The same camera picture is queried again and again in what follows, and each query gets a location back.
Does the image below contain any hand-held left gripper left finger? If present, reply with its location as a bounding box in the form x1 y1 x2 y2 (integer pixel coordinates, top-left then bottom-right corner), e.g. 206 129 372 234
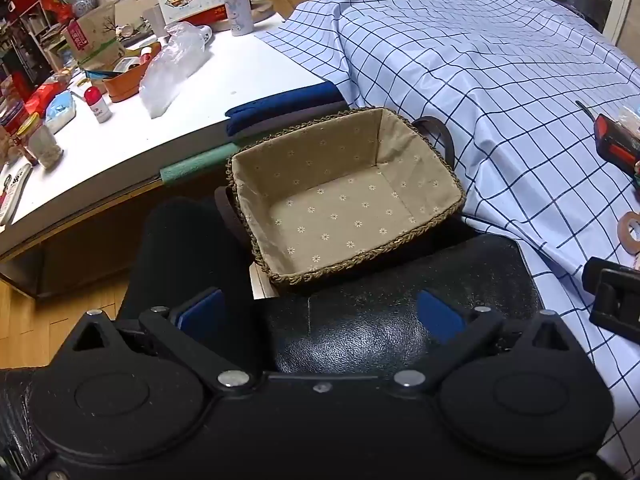
70 287 258 393

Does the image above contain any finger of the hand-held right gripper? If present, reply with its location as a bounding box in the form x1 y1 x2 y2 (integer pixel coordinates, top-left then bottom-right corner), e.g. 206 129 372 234
582 256 640 346

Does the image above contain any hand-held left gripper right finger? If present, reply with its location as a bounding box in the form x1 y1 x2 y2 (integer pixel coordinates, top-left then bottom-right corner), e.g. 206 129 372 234
387 289 581 391

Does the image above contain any woven basket with fabric lining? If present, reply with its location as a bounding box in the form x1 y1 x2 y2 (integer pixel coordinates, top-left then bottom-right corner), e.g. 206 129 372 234
215 106 467 288

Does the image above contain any brown tape roll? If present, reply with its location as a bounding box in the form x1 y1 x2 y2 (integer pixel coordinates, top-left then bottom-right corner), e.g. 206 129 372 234
617 211 640 256

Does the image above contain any black leather stool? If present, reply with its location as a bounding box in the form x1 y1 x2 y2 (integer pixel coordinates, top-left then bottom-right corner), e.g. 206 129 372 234
257 235 546 376

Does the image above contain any orange and black tool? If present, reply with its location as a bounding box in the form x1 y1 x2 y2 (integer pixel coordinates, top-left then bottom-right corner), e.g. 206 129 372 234
592 114 640 176

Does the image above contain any clear plastic packet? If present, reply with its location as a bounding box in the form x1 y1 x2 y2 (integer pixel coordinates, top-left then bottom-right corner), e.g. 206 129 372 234
617 105 640 138

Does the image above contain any white booklet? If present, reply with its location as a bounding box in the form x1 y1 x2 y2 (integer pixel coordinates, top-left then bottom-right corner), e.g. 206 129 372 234
0 162 33 226

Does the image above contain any navy folded cloth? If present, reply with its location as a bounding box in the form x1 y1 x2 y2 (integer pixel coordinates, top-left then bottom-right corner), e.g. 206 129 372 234
224 81 343 137

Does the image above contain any glass jar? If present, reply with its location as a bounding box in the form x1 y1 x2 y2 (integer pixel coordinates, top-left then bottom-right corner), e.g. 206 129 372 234
17 115 64 170

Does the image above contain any red-capped white bottle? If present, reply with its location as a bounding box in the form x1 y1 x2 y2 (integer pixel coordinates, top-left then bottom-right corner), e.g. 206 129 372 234
83 86 113 123

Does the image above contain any clear plastic bag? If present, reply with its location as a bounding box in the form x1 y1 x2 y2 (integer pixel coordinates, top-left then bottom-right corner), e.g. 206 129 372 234
138 22 213 118

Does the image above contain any orange tray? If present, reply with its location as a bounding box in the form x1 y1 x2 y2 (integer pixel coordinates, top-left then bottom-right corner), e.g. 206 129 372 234
100 42 162 103

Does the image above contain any blue mask packet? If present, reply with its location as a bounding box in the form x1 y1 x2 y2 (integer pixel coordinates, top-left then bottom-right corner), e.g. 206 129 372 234
45 91 77 133

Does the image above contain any blue checked tablecloth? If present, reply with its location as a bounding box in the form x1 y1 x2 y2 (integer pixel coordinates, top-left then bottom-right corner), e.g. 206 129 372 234
255 0 640 478

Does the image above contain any red snack packet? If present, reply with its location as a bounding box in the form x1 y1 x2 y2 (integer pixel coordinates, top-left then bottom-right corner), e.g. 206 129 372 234
25 82 61 113

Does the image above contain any cardboard box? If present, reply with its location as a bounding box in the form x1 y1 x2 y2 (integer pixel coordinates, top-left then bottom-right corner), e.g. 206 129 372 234
62 2 126 68

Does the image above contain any red flat box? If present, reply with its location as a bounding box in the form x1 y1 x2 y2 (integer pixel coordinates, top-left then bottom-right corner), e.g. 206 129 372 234
190 2 233 31

